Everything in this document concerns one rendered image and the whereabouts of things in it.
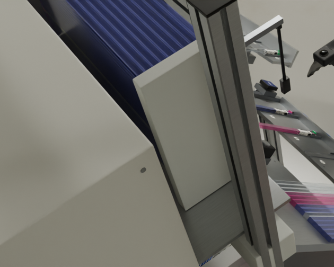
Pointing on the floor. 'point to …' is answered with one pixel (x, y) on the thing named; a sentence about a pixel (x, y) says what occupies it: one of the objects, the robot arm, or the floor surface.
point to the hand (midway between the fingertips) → (323, 91)
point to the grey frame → (241, 131)
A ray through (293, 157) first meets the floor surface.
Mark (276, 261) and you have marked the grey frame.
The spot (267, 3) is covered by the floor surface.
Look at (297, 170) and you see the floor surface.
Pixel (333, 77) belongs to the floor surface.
